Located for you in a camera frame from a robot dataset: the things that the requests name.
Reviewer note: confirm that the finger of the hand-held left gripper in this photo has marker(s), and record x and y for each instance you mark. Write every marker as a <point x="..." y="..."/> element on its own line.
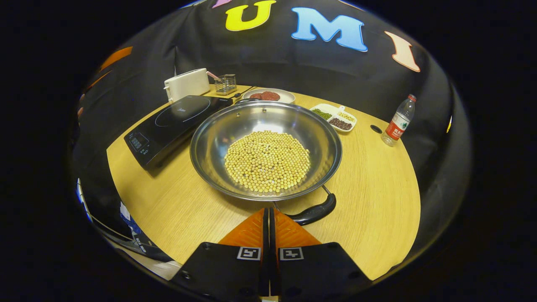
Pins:
<point x="116" y="58"/>
<point x="98" y="80"/>

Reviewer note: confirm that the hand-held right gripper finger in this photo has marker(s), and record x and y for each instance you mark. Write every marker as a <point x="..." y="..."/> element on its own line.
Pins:
<point x="272" y="260"/>
<point x="265" y="260"/>

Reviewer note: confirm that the black induction cooktop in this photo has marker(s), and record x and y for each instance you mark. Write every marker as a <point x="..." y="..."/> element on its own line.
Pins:
<point x="176" y="121"/>

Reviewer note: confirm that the pile of soybeans in pot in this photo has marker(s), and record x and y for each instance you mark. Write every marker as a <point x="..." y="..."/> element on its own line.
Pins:
<point x="267" y="161"/>

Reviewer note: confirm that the white toaster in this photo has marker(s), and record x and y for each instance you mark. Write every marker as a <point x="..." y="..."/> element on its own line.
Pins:
<point x="188" y="84"/>

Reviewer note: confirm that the pink striped straw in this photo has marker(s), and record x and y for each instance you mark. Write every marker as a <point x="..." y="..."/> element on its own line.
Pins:
<point x="213" y="76"/>

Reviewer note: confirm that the dark cloth with blue print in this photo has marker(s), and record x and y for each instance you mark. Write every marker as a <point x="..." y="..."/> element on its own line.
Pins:
<point x="130" y="222"/>

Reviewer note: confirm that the red raw steak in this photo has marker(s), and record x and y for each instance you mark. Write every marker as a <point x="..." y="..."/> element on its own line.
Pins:
<point x="256" y="96"/>
<point x="270" y="96"/>

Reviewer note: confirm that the pile of red beans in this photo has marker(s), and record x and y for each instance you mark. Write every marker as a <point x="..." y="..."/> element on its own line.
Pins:
<point x="340" y="124"/>

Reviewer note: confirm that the pile of green mung beans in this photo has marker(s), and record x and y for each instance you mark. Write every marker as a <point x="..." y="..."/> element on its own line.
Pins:
<point x="322" y="114"/>

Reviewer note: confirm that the small pile of soybeans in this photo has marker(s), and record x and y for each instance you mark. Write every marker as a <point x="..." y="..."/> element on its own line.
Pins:
<point x="346" y="116"/>

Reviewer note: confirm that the white divided dish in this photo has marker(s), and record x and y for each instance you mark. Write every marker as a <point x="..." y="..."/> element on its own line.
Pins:
<point x="335" y="110"/>

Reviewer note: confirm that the white round plate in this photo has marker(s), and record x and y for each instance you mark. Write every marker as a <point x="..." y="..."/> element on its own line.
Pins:
<point x="287" y="97"/>

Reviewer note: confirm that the black backdrop cloth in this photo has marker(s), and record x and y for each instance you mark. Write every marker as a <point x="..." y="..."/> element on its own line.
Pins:
<point x="293" y="67"/>

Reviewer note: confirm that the clear water bottle red label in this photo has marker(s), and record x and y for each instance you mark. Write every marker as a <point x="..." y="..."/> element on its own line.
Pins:
<point x="398" y="123"/>

